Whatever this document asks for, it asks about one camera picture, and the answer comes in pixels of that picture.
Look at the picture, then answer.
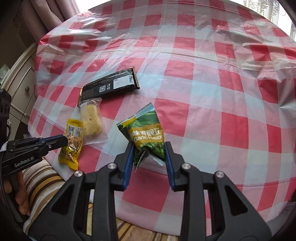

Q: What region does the white cabinet with drawers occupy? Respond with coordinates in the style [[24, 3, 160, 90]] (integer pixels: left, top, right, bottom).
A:
[[1, 43, 37, 140]]

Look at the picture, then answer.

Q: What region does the white lace curtain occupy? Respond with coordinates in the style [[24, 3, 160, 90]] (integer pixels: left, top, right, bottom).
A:
[[238, 0, 295, 41]]

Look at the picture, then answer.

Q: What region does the person left hand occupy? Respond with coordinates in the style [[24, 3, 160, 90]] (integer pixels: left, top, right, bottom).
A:
[[15, 172, 30, 216]]

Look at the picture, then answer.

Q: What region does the red white checkered tablecloth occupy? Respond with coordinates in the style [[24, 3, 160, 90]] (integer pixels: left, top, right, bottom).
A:
[[28, 1, 295, 221]]

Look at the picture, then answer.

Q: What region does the pink curtain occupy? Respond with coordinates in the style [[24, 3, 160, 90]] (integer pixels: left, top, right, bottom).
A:
[[13, 0, 79, 42]]

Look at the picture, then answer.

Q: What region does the yellow snack packet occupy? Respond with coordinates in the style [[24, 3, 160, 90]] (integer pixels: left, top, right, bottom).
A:
[[58, 119, 84, 171]]

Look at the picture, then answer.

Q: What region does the striped plush sofa cover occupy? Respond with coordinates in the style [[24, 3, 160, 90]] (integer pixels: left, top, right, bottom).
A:
[[21, 157, 181, 241]]

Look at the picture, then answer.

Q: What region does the green garlic pea packet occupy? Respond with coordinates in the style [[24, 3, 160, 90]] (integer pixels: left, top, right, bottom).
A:
[[117, 103, 165, 169]]

